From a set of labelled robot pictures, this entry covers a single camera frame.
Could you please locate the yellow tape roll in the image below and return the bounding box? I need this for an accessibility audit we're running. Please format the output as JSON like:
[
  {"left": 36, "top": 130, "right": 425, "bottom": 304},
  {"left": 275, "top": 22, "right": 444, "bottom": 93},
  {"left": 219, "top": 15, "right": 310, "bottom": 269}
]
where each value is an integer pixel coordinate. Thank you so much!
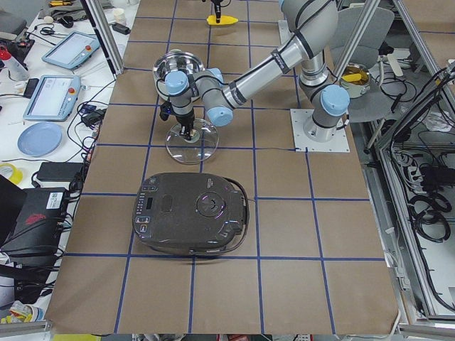
[{"left": 0, "top": 163, "right": 23, "bottom": 185}]

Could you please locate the upper blue teach pendant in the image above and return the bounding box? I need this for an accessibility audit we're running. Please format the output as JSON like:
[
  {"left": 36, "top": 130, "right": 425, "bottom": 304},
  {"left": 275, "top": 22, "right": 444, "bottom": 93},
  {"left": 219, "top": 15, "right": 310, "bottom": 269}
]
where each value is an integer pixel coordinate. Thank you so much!
[{"left": 41, "top": 31, "right": 100, "bottom": 70}]

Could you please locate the black rice cooker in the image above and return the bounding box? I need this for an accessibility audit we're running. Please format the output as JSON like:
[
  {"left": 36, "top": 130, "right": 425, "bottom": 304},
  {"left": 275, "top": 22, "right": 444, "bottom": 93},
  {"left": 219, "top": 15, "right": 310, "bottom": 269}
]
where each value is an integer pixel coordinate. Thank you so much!
[{"left": 132, "top": 173, "right": 250, "bottom": 256}]

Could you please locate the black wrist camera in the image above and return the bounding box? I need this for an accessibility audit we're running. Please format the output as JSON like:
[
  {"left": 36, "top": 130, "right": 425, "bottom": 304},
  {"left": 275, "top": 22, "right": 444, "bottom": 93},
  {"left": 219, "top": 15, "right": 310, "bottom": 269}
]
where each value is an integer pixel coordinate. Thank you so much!
[{"left": 159, "top": 101, "right": 174, "bottom": 121}]

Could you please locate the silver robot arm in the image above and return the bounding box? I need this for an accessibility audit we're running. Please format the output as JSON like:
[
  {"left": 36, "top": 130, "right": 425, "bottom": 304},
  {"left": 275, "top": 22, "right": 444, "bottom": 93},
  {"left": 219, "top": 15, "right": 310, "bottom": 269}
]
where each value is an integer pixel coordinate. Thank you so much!
[{"left": 160, "top": 1, "right": 350, "bottom": 141}]

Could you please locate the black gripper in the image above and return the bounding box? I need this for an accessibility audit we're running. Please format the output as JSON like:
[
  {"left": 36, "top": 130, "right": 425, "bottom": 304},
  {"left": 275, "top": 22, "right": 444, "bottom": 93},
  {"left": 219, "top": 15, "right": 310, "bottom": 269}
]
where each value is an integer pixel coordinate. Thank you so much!
[{"left": 176, "top": 109, "right": 195, "bottom": 139}]

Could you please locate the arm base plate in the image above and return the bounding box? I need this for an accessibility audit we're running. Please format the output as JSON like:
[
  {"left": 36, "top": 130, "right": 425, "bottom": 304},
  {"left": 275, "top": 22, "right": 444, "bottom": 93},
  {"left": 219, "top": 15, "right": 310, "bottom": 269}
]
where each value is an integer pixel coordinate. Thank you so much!
[
  {"left": 278, "top": 19, "right": 294, "bottom": 45},
  {"left": 290, "top": 109, "right": 350, "bottom": 153}
]

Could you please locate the yellow toy corn cob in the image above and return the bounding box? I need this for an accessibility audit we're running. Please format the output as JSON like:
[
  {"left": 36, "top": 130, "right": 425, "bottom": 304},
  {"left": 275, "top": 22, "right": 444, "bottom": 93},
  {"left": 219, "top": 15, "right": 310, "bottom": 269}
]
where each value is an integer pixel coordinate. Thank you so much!
[{"left": 206, "top": 15, "right": 238, "bottom": 26}]

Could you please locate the steel bowl with yellow items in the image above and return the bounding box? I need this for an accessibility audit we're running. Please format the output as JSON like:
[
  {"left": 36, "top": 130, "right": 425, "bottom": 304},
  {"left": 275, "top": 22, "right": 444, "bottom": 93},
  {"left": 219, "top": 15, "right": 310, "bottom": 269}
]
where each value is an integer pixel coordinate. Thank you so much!
[{"left": 340, "top": 63, "right": 370, "bottom": 99}]

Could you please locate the blue teach pendant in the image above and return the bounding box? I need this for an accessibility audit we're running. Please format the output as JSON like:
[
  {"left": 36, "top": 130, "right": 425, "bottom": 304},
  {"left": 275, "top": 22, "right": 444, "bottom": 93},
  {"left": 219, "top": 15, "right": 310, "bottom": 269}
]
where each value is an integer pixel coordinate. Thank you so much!
[
  {"left": 23, "top": 75, "right": 81, "bottom": 121},
  {"left": 41, "top": 31, "right": 100, "bottom": 70}
]

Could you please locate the light blue plate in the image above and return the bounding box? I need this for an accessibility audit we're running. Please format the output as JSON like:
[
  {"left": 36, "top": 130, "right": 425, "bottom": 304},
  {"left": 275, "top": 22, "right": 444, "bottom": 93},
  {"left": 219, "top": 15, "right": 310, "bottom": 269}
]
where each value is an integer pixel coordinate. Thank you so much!
[{"left": 17, "top": 122, "right": 63, "bottom": 157}]

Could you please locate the black power adapter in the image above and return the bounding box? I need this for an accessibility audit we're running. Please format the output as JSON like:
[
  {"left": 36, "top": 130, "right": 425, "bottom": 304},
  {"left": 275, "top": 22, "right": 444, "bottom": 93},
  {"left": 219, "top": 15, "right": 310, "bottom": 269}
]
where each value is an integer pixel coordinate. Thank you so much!
[{"left": 36, "top": 162, "right": 82, "bottom": 182}]

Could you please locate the pale green electric pot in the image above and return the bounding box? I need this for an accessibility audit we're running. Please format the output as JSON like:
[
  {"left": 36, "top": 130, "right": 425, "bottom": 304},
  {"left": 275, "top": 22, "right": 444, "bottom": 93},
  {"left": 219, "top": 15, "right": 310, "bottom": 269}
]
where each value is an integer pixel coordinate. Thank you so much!
[{"left": 152, "top": 49, "right": 205, "bottom": 101}]

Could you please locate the black smartphone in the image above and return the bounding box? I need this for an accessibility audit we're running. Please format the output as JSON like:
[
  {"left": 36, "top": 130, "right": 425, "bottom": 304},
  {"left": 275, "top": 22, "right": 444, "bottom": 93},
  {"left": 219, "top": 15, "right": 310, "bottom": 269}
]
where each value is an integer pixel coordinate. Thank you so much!
[{"left": 23, "top": 78, "right": 39, "bottom": 99}]

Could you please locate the lower blue teach pendant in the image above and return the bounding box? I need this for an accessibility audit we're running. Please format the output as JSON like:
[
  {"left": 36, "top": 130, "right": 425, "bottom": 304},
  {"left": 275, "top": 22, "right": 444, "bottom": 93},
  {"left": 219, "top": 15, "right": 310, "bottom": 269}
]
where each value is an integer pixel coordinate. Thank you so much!
[{"left": 23, "top": 75, "right": 81, "bottom": 121}]

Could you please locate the white paper cup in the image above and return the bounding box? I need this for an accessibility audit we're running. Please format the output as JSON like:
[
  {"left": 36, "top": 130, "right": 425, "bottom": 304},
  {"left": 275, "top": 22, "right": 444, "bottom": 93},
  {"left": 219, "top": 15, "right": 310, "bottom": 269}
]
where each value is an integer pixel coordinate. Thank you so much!
[{"left": 112, "top": 8, "right": 127, "bottom": 26}]

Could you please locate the glass pot lid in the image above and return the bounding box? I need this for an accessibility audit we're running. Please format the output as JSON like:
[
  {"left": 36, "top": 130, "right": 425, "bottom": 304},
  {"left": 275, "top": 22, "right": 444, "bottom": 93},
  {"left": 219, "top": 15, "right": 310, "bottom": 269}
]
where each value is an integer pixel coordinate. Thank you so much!
[{"left": 166, "top": 118, "right": 219, "bottom": 165}]

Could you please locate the aluminium frame post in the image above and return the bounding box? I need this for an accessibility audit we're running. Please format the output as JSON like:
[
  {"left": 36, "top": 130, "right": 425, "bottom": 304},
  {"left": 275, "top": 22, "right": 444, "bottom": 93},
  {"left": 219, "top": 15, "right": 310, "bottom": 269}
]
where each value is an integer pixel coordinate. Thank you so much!
[{"left": 81, "top": 0, "right": 124, "bottom": 75}]

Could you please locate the white spray bottle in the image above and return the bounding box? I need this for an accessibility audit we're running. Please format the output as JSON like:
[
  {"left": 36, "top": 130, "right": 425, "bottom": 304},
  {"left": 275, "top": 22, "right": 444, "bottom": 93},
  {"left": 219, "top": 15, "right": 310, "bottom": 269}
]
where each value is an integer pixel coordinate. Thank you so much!
[{"left": 0, "top": 45, "right": 29, "bottom": 81}]

